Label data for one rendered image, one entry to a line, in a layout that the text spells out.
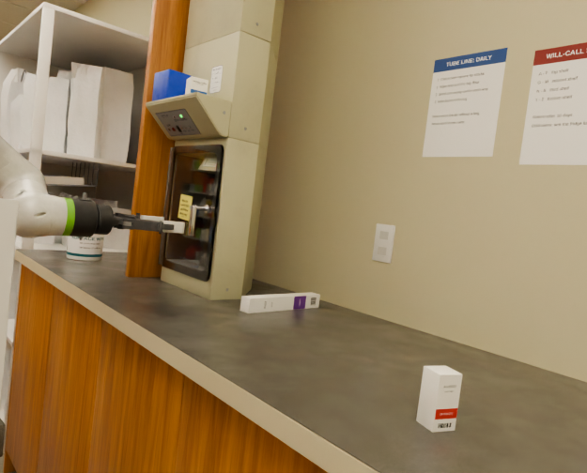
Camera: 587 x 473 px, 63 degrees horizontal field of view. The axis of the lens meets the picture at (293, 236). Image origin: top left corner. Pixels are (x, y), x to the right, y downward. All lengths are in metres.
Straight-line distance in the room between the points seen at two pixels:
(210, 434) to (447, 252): 0.78
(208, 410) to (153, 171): 0.97
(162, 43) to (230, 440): 1.29
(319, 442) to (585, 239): 0.79
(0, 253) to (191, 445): 0.54
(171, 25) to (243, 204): 0.68
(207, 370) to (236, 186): 0.69
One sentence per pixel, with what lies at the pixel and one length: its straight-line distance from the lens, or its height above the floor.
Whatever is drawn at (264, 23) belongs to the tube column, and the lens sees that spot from 1.54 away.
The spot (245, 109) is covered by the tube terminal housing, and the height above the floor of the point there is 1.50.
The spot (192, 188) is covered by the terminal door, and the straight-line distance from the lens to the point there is 1.52.
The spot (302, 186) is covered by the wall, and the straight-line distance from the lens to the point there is 1.77.
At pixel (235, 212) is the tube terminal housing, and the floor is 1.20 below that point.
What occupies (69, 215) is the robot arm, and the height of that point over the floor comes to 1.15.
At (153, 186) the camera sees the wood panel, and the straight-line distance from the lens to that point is 1.71.
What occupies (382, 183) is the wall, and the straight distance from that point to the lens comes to 1.52.
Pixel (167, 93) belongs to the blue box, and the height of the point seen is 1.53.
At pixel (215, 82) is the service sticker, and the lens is 1.53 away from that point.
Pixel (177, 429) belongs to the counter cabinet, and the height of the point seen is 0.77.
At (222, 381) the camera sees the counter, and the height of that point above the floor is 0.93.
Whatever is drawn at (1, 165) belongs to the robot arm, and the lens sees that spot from 1.29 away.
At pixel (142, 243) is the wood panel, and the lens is 1.71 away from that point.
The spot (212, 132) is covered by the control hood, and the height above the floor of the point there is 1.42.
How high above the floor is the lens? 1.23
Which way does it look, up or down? 3 degrees down
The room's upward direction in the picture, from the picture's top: 7 degrees clockwise
